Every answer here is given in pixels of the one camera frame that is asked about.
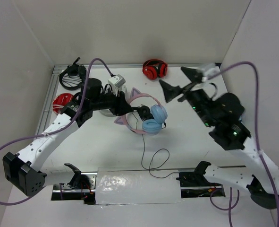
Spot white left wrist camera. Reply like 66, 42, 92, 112
108, 74, 127, 95

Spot small black headphones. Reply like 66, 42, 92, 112
122, 105, 155, 135

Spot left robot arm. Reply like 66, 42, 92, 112
3, 75, 132, 197

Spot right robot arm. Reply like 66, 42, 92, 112
159, 65, 279, 210

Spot thin black headphone cable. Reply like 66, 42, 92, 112
140, 122, 181, 178

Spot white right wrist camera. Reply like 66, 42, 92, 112
197, 63, 220, 82

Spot grey white headphones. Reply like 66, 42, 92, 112
99, 85, 127, 117

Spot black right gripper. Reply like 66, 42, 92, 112
157, 65, 215, 126

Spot red black headphones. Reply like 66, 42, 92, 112
142, 59, 168, 80

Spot aluminium frame rail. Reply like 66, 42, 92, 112
25, 63, 220, 171

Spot glossy white tape sheet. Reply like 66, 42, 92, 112
95, 170, 182, 205

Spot pink blue cat-ear headphones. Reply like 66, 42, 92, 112
114, 87, 168, 135

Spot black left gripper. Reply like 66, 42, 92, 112
90, 85, 134, 116

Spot red white headphones left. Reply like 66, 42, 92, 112
52, 93, 74, 114

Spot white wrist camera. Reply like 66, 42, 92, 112
197, 63, 220, 82
108, 74, 127, 95

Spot black wired headphones far left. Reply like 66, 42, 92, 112
59, 57, 87, 91

